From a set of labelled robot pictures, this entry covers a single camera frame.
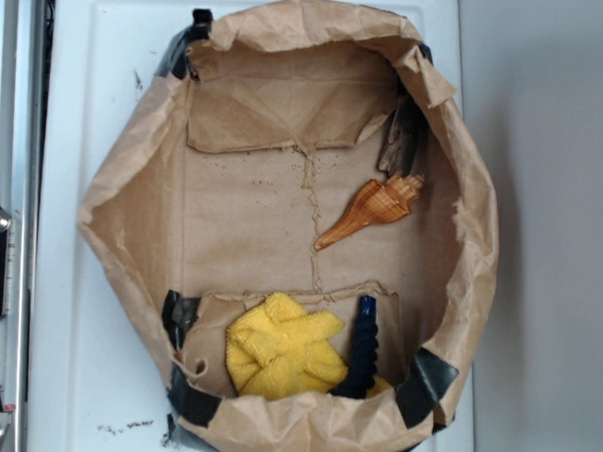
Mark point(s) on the yellow microfiber cloth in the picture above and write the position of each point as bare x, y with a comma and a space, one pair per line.
279, 349

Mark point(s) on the aluminium frame rail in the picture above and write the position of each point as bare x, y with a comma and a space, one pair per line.
22, 33

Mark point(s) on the brown paper bag bin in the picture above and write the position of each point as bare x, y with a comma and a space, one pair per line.
244, 150

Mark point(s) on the orange spiral sea shell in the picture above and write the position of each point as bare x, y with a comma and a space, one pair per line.
376, 202

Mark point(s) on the white plastic tray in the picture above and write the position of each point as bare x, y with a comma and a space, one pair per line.
94, 385

